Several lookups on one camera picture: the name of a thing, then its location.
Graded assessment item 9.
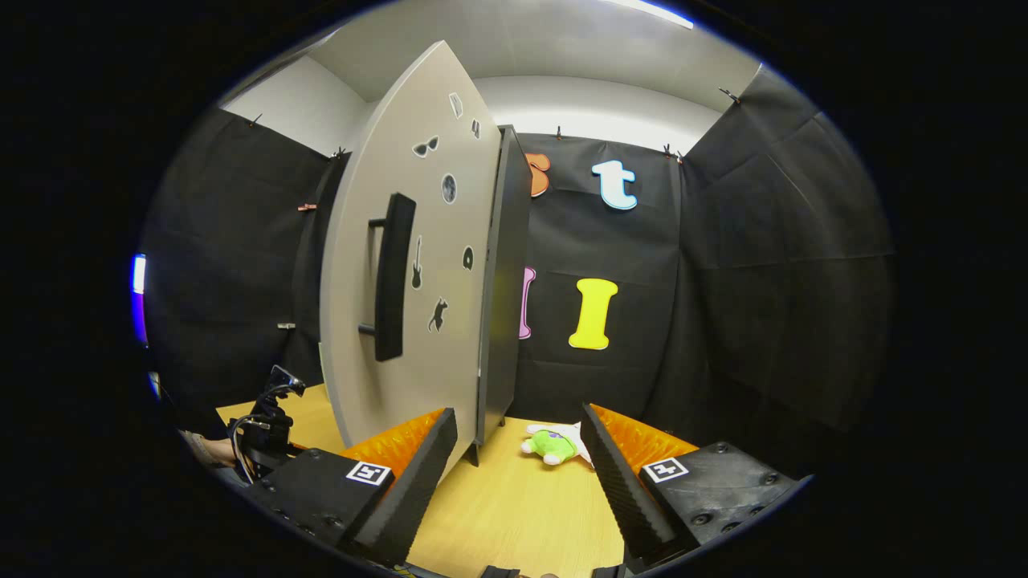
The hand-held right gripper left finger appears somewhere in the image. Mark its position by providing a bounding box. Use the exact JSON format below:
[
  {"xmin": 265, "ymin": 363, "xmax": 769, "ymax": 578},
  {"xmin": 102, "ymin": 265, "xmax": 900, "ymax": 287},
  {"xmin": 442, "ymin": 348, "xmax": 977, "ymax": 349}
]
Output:
[{"xmin": 255, "ymin": 407, "xmax": 459, "ymax": 567}]

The green and white plush toy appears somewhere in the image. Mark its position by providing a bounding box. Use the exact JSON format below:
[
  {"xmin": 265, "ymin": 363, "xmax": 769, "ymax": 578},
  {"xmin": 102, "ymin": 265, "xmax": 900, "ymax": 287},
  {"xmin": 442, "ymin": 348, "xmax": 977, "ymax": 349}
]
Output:
[{"xmin": 520, "ymin": 421, "xmax": 594, "ymax": 468}]

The long ceiling light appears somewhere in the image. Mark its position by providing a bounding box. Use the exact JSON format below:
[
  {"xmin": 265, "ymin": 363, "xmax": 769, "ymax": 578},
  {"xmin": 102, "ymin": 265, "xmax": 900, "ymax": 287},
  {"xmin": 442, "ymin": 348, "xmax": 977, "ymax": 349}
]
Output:
[{"xmin": 602, "ymin": 0, "xmax": 696, "ymax": 30}]

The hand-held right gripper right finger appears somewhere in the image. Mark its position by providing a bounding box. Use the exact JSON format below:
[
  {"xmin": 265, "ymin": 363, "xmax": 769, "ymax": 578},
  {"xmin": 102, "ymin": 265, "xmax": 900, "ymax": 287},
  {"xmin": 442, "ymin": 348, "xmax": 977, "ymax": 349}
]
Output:
[{"xmin": 580, "ymin": 403, "xmax": 804, "ymax": 567}]

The black door handle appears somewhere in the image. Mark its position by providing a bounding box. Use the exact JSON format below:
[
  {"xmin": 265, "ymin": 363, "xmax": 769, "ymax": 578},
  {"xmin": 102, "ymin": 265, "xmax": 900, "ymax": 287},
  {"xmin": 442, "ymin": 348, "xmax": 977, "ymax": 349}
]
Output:
[{"xmin": 357, "ymin": 193, "xmax": 418, "ymax": 363}]

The beige cabinet door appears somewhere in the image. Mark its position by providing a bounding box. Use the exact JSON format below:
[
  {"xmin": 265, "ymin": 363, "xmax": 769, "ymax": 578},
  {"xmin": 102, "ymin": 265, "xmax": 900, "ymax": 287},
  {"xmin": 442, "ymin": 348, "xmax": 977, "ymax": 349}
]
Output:
[{"xmin": 319, "ymin": 40, "xmax": 504, "ymax": 482}]

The black backdrop cloth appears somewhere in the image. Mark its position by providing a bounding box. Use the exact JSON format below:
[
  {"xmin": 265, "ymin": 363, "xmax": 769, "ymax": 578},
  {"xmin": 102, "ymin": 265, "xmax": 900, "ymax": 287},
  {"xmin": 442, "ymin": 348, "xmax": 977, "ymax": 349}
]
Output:
[{"xmin": 141, "ymin": 64, "xmax": 896, "ymax": 482}]

